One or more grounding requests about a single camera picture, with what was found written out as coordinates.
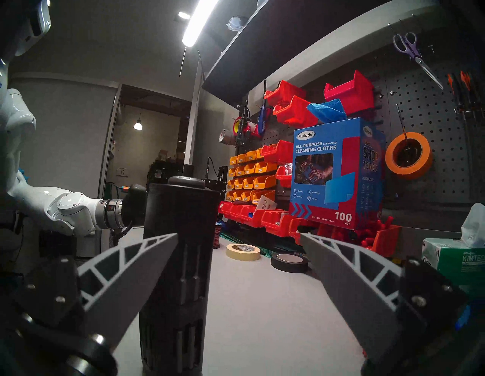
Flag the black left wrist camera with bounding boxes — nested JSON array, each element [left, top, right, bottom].
[[117, 184, 147, 201]]

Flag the green cutting mat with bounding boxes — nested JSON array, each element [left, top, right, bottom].
[[220, 231, 304, 258]]

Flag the beige masking tape roll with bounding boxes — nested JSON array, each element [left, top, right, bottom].
[[226, 243, 261, 262]]

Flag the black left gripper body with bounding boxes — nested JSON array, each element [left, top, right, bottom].
[[122, 199, 147, 228]]

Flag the fluorescent ceiling light tube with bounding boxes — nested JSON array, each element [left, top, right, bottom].
[[181, 0, 220, 48]]

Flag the blue microfiber cloth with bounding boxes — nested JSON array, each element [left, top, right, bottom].
[[306, 99, 347, 124]]

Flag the purple handled scissors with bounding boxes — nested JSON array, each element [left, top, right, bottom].
[[392, 32, 444, 90]]

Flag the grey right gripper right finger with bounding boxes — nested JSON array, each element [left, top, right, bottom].
[[299, 232, 404, 364]]

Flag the dark overhead shelf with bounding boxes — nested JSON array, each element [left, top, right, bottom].
[[202, 0, 398, 107]]

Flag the blue cleaning cloths box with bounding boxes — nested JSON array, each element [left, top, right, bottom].
[[289, 117, 387, 230]]

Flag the dark perforated pegboard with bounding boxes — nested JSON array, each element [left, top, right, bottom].
[[379, 38, 485, 213]]

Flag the blue handled hanging tool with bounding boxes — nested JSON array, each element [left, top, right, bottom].
[[259, 80, 268, 137]]

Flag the orange black screwdriver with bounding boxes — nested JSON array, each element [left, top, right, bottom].
[[446, 73, 461, 114], [459, 70, 474, 114]]

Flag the black tape roll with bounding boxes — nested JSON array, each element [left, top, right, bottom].
[[271, 252, 309, 274]]

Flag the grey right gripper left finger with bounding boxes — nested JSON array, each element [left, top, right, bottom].
[[76, 233, 179, 355]]

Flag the red yellow tape roll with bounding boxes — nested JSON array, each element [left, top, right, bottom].
[[232, 117, 258, 139]]

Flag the green white tissue box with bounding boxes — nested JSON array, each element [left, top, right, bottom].
[[421, 203, 485, 288]]

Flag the orange tape roll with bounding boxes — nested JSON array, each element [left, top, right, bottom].
[[385, 132, 433, 180]]

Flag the white robot head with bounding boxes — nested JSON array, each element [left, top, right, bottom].
[[11, 0, 52, 57]]

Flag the black cylindrical screwdriver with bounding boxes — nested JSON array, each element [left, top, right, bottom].
[[138, 176, 221, 376]]

